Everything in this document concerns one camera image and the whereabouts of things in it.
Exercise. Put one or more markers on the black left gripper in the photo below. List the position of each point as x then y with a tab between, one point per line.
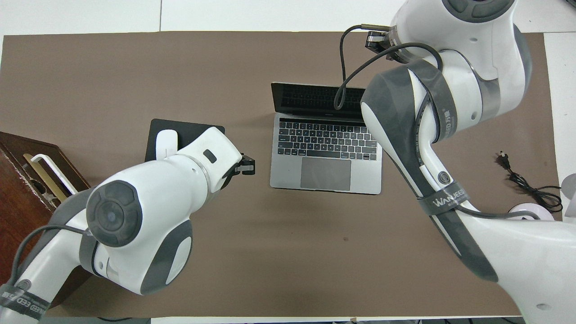
231	175

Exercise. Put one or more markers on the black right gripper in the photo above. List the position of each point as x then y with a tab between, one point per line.
378	41

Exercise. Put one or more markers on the silver grey laptop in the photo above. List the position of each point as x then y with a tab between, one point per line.
324	173

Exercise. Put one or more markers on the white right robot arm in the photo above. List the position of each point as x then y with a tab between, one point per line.
472	67

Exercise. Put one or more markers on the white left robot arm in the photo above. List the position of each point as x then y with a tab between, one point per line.
148	216

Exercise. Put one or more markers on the black mouse pad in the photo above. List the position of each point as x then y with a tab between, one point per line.
189	130

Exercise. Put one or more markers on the white computer mouse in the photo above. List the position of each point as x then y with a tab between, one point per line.
166	141

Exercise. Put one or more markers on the brown table mat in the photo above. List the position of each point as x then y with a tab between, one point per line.
292	252

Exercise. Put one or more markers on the dark brown wooden box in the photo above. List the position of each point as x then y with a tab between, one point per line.
18	189

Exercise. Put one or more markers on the white desk lamp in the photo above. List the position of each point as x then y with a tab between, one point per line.
569	191

